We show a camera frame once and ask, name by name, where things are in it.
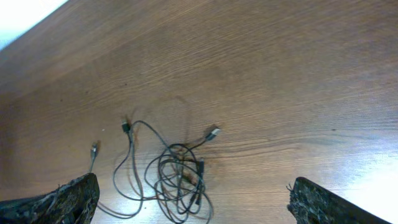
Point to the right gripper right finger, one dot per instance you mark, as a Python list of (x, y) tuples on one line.
[(310, 203)]

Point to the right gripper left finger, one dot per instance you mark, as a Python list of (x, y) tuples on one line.
[(74, 202)]

